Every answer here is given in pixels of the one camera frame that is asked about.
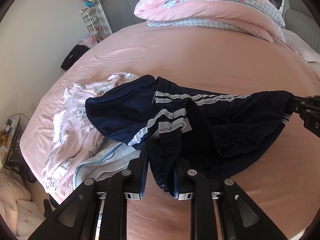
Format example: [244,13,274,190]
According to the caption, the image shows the pink checkered folded duvet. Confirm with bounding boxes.
[134,0,285,43]

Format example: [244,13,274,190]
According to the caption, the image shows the black bag on floor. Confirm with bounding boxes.
[61,44,89,71]

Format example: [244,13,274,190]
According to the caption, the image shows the black wire side table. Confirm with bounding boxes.
[1,114,37,183]

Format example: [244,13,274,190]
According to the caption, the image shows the navy shorts with white stripes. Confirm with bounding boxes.
[85,75,293,197]

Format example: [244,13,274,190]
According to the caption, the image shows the grey green padded headboard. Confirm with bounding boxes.
[282,0,319,53]

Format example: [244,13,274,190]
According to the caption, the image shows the white storage shelf rack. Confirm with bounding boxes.
[79,7,107,42]

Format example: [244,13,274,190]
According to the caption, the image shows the white cartoon print pajamas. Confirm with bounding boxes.
[41,72,138,197]

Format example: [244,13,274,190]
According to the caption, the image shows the pink blanket on floor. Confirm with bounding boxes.
[1,170,44,239]

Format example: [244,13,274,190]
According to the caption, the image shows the grey door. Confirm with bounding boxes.
[99,0,144,33]

